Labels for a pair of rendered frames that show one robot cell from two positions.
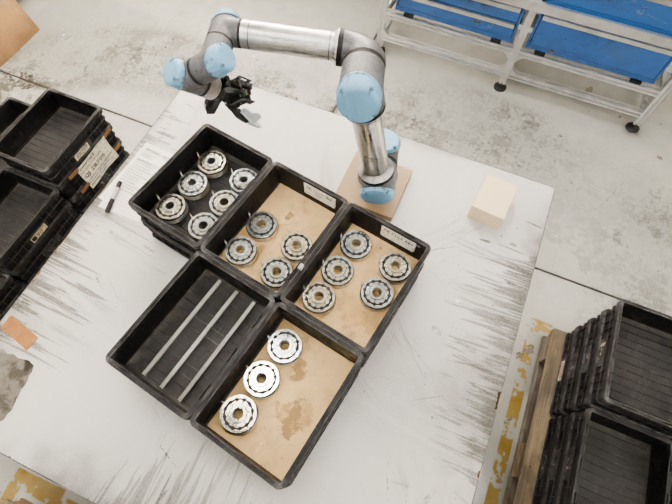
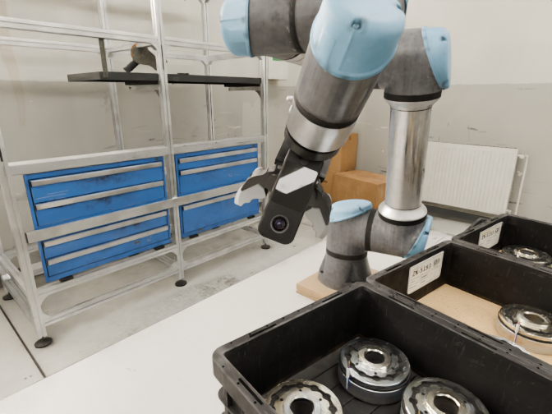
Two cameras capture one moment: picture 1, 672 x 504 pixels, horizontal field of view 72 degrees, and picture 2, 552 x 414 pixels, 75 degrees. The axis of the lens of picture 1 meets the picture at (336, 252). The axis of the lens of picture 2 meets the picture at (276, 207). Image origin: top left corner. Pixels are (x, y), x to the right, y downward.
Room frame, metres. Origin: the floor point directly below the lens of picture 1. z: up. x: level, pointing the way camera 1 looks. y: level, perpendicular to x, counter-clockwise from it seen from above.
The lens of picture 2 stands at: (0.90, 0.79, 1.24)
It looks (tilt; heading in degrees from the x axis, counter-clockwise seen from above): 18 degrees down; 290
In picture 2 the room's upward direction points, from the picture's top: straight up
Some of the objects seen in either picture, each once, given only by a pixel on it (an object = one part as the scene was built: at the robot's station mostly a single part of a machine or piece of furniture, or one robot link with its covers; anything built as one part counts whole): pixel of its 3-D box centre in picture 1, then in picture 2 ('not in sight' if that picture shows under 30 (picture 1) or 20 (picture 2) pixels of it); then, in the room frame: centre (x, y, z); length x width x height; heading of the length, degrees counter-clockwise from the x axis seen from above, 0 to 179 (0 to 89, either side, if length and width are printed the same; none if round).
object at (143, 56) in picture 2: not in sight; (145, 59); (2.47, -1.15, 1.44); 0.25 x 0.16 x 0.18; 68
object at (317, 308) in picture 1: (318, 296); not in sight; (0.49, 0.05, 0.86); 0.10 x 0.10 x 0.01
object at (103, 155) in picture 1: (98, 162); not in sight; (1.31, 1.13, 0.41); 0.31 x 0.02 x 0.16; 158
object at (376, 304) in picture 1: (376, 292); not in sight; (0.51, -0.13, 0.86); 0.10 x 0.10 x 0.01
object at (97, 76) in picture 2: not in sight; (177, 80); (2.39, -1.35, 1.32); 1.20 x 0.45 x 0.06; 68
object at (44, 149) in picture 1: (72, 159); not in sight; (1.35, 1.29, 0.37); 0.40 x 0.30 x 0.45; 158
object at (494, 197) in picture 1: (492, 201); not in sight; (0.93, -0.58, 0.74); 0.16 x 0.12 x 0.07; 153
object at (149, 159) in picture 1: (143, 181); not in sight; (1.01, 0.75, 0.70); 0.33 x 0.23 x 0.01; 158
